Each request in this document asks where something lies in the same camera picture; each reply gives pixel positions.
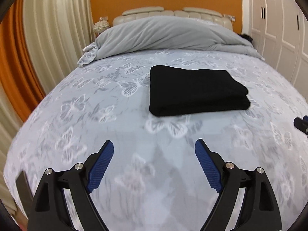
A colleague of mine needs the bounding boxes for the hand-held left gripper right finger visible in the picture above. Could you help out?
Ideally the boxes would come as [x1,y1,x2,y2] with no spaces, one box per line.
[194,139,282,231]

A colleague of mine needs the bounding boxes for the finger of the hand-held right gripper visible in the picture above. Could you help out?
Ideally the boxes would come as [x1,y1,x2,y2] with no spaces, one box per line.
[294,116,308,134]

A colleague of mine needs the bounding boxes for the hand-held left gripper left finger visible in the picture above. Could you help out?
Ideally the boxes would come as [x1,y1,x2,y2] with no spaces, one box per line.
[28,140,114,231]

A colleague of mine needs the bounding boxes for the black pants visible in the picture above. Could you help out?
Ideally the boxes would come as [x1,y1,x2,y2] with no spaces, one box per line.
[149,65,251,117]

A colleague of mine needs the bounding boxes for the butterfly printed bed sheet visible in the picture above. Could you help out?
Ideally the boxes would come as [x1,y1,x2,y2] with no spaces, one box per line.
[3,48,308,231]

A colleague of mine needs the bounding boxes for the dark smartphone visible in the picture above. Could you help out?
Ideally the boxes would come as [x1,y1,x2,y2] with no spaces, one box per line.
[15,171,34,218]

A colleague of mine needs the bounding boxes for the white wardrobe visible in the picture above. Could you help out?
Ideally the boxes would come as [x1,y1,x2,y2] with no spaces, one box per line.
[241,0,308,89]

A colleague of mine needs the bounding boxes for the butterfly printed pillowcase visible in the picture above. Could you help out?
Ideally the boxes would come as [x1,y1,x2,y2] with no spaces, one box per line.
[77,42,99,68]

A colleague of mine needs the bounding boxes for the orange curtain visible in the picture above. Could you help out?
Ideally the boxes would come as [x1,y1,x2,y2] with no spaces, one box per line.
[0,0,46,123]

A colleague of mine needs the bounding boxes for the grey duvet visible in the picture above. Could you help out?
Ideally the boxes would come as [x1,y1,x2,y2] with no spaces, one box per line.
[93,16,264,60]

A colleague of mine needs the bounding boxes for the white flower decoration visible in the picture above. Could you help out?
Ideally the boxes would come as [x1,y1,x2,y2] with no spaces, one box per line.
[93,20,110,33]

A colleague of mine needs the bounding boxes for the white pleated curtain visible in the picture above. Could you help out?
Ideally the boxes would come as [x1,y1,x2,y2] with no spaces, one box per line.
[0,0,93,150]

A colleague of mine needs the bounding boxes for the beige padded headboard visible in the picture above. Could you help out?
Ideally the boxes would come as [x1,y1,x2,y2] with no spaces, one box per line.
[113,6,234,32]

